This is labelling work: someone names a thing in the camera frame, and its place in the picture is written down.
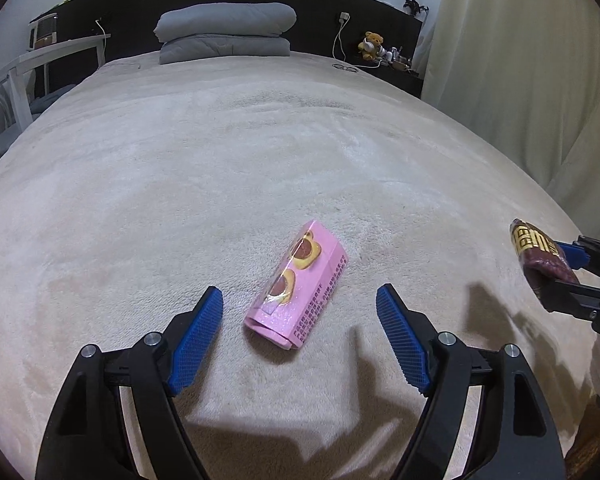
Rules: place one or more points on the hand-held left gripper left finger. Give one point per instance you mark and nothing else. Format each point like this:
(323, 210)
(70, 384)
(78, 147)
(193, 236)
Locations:
(195, 345)

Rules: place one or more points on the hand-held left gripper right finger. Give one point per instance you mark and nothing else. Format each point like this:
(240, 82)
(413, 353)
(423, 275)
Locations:
(405, 340)

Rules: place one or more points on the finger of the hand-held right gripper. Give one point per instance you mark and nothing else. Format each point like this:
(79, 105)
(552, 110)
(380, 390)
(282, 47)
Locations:
(575, 255)
(570, 300)

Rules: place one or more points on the dark red snack packet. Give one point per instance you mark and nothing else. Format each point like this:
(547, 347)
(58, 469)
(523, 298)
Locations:
(540, 255)

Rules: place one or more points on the pink cookie box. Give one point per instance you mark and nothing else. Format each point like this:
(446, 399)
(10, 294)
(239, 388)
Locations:
(300, 285)

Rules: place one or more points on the cream curtain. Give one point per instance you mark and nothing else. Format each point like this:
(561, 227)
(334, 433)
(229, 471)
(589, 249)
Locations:
(505, 60)

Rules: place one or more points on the small bottles cluster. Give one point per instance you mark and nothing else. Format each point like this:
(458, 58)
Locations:
(400, 62)

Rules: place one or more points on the black eyeglasses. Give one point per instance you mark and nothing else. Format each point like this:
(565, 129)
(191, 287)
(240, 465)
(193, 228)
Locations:
(345, 66)

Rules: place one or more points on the yellow teddy bear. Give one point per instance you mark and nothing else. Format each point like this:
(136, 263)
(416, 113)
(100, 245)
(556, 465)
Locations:
(371, 45)

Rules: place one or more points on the small dark plant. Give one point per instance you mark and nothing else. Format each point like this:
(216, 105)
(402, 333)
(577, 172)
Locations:
(415, 6)

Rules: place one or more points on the folded grey blanket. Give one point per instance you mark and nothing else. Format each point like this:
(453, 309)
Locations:
(225, 50)

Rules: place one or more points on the grey pillow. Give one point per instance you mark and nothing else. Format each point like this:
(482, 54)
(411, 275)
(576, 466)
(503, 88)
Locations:
(225, 20)

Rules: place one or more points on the white desktop appliance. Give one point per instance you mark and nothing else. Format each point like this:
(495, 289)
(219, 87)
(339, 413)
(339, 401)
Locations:
(44, 32)

